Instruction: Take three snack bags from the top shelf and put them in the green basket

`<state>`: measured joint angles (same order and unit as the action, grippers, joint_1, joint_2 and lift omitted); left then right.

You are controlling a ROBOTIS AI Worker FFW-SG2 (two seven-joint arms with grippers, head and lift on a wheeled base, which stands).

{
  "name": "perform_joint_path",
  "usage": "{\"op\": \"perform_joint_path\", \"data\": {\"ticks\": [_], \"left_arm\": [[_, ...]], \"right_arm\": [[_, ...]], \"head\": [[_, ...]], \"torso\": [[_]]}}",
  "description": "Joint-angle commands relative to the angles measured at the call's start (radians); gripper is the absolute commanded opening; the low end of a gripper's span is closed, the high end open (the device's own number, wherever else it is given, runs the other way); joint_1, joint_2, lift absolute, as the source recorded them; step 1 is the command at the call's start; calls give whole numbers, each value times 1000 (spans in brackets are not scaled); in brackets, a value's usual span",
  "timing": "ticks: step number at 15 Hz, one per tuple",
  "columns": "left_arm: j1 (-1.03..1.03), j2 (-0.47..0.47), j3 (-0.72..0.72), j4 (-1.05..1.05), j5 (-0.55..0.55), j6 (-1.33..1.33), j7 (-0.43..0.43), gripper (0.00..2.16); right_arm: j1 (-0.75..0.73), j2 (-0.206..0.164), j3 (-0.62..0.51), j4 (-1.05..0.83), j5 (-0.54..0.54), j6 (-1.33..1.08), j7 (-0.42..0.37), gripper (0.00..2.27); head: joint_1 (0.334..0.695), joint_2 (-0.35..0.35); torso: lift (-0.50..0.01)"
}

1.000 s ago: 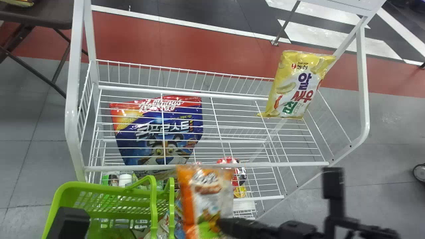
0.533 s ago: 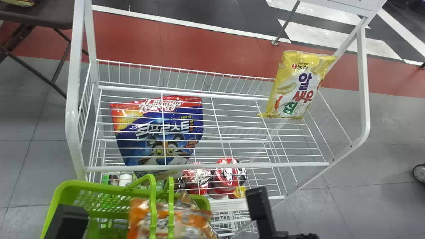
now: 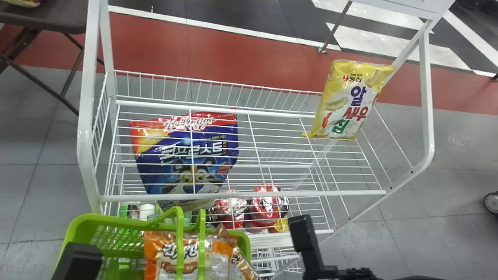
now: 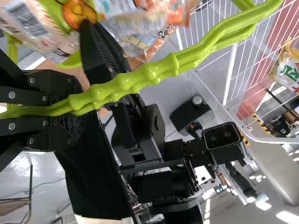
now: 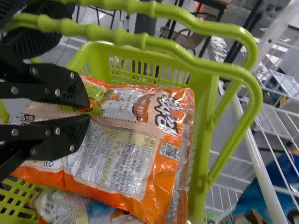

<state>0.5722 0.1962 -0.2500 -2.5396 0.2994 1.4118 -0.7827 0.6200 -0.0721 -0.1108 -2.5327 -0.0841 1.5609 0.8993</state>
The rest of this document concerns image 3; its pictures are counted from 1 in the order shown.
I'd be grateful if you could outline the red noodle cup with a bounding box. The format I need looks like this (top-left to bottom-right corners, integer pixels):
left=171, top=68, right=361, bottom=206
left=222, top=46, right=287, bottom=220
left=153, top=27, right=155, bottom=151
left=247, top=184, right=291, bottom=234
left=211, top=189, right=248, bottom=230

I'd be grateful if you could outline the dark side table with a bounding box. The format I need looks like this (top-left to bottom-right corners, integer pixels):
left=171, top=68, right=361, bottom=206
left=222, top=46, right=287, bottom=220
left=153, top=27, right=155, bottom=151
left=0, top=0, right=106, bottom=117

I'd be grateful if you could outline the orange snack packet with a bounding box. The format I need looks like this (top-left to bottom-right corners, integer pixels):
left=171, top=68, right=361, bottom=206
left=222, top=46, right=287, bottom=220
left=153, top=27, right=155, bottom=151
left=143, top=224, right=260, bottom=280

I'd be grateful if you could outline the yellow can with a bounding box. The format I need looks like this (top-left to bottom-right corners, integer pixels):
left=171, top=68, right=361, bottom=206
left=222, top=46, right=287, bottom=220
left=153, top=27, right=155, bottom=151
left=273, top=217, right=291, bottom=233

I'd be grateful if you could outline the yellow snack packet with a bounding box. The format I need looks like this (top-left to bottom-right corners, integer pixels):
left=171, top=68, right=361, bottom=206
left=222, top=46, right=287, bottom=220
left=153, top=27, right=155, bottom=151
left=302, top=59, right=396, bottom=140

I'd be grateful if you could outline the green basket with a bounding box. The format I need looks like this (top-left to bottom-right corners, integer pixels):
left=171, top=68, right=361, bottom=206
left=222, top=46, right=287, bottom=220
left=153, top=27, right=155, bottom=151
left=54, top=206, right=252, bottom=280

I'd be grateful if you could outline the white wire rack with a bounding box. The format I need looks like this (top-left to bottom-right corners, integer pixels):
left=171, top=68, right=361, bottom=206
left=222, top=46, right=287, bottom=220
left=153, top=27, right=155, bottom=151
left=77, top=0, right=456, bottom=279

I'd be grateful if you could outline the blue cereal bag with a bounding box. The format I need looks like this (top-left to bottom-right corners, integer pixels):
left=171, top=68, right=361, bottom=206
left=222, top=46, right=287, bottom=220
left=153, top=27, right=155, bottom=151
left=129, top=112, right=240, bottom=213

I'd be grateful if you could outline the green bottle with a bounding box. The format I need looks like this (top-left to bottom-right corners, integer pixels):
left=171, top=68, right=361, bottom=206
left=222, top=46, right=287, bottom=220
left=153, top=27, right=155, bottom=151
left=118, top=202, right=141, bottom=221

